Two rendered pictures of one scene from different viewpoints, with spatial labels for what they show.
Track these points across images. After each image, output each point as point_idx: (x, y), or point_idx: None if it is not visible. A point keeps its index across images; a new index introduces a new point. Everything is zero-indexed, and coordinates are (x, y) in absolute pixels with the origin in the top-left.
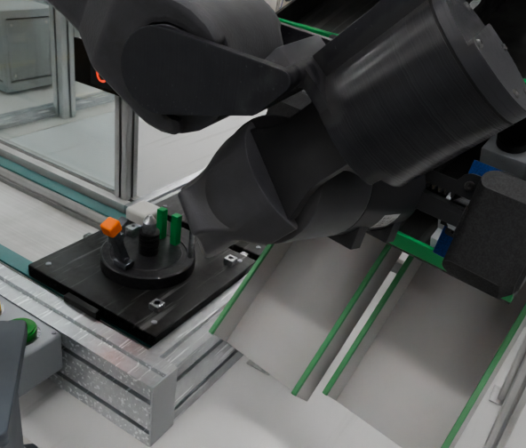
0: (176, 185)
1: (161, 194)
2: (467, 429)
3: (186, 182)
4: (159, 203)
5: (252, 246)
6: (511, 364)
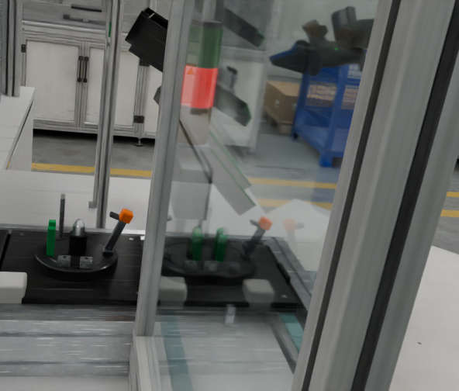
0: (74, 316)
1: (108, 314)
2: (134, 212)
3: (58, 314)
4: (137, 298)
5: (133, 241)
6: (60, 204)
